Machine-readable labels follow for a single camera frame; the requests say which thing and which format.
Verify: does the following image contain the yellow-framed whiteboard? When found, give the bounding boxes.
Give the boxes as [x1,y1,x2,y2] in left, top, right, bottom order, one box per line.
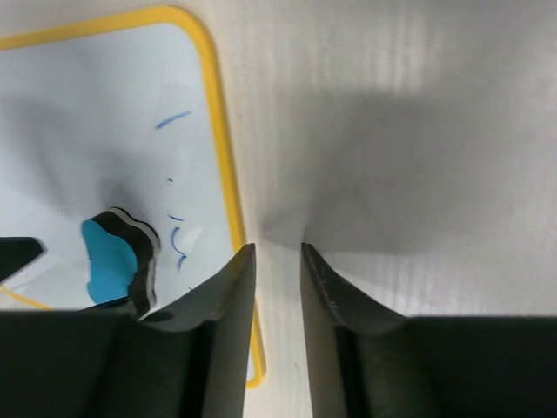
[0,4,267,389]

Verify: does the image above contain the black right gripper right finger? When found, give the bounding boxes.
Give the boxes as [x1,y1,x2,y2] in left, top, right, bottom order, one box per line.
[300,244,556,417]

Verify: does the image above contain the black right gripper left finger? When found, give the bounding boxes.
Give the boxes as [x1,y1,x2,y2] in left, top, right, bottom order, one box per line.
[1,244,256,417]

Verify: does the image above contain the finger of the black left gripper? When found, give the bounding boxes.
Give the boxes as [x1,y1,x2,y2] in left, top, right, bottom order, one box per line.
[0,237,44,281]

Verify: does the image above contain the blue bone-shaped eraser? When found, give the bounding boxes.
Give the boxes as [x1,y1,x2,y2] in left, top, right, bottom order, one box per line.
[81,207,161,319]

